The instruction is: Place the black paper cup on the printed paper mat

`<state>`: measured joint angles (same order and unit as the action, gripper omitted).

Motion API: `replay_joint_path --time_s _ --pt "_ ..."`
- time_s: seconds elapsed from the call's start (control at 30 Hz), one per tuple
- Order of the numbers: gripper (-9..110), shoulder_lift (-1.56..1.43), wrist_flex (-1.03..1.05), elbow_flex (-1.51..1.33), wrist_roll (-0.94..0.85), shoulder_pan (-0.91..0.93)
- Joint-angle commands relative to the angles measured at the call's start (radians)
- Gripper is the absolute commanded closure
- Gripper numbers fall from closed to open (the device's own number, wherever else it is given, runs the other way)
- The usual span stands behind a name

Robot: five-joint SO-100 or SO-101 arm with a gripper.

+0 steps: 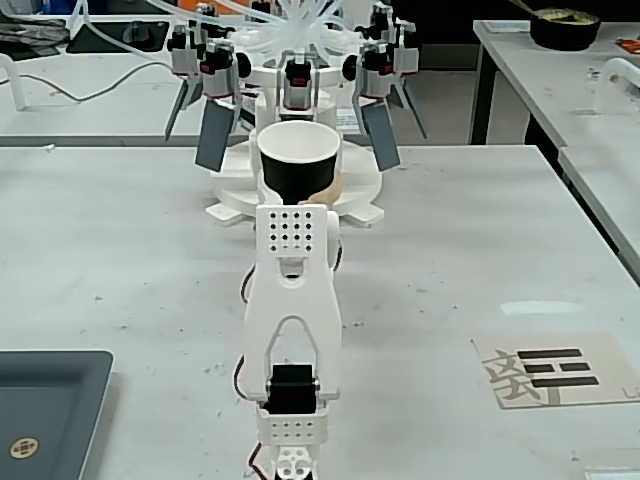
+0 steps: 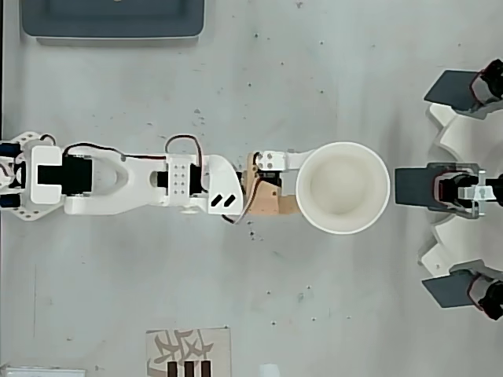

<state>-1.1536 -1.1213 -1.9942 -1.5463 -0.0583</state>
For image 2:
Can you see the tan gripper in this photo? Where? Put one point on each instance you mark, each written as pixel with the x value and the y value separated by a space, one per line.
pixel 262 196

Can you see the black paper cup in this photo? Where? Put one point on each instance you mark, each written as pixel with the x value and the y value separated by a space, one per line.
pixel 342 188

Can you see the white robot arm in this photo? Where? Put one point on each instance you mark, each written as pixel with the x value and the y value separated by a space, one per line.
pixel 133 173

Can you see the gray dispenser paddle unit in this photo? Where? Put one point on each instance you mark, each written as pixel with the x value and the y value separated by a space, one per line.
pixel 448 290
pixel 452 90
pixel 412 190

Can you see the white dispenser machine base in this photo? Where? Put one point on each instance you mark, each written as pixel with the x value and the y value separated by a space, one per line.
pixel 467 141

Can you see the gray plastic tray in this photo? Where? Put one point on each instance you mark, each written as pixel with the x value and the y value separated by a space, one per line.
pixel 110 19

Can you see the white flat box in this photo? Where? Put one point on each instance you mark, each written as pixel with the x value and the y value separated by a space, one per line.
pixel 39 372

